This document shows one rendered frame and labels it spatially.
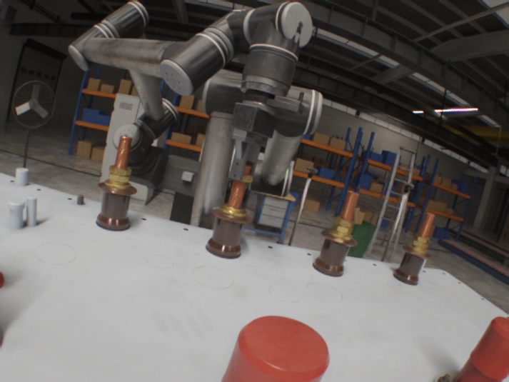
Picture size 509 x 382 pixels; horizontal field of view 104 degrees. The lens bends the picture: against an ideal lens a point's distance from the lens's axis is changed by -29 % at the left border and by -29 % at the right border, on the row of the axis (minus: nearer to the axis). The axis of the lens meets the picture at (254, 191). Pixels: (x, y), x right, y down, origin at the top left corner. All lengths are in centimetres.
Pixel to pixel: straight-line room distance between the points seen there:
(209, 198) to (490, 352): 82
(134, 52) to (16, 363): 75
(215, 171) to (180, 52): 41
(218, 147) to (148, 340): 65
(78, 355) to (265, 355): 22
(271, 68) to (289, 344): 49
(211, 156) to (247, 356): 75
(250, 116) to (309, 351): 44
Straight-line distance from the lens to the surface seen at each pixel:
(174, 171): 223
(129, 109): 534
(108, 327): 38
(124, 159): 63
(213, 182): 89
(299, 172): 852
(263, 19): 63
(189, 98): 840
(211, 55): 66
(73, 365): 34
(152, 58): 74
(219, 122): 88
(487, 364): 43
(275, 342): 20
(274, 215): 495
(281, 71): 58
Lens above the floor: 162
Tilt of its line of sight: 10 degrees down
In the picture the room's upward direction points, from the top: 15 degrees clockwise
